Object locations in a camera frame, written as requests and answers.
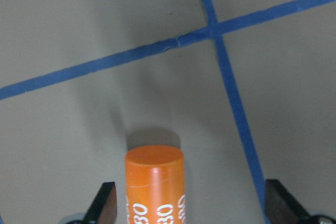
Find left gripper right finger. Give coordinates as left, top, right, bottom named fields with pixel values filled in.
left=265, top=179, right=312, bottom=224

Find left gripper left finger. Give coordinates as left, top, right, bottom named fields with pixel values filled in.
left=82, top=182, right=117, bottom=224

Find orange cylinder with label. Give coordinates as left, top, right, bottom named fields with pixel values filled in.
left=125, top=145, right=186, bottom=223

